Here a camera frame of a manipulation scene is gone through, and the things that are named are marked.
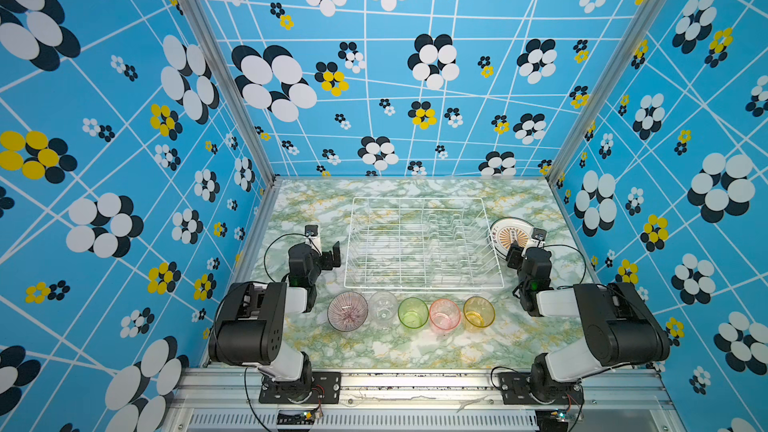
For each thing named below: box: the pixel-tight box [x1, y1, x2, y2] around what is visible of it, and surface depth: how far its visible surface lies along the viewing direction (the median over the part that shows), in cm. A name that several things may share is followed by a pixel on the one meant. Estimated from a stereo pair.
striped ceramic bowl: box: [327, 291, 369, 333], surface depth 86 cm
